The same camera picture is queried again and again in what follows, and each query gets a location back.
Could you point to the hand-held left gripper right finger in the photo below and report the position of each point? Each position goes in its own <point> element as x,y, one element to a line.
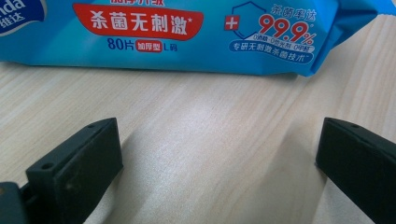
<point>361,168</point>

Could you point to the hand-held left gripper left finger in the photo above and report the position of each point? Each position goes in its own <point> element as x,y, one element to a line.
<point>77,174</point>

